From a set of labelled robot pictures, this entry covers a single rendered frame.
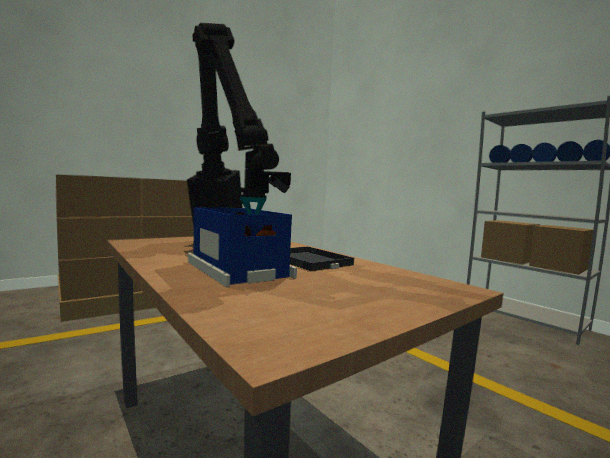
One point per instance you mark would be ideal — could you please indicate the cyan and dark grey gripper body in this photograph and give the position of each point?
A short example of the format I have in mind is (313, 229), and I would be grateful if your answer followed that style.
(258, 192)

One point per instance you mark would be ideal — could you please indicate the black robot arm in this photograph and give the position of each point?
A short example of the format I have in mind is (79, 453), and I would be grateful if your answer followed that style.
(264, 157)

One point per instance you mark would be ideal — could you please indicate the blue bottle crate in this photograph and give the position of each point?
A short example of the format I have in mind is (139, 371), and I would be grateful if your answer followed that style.
(219, 239)

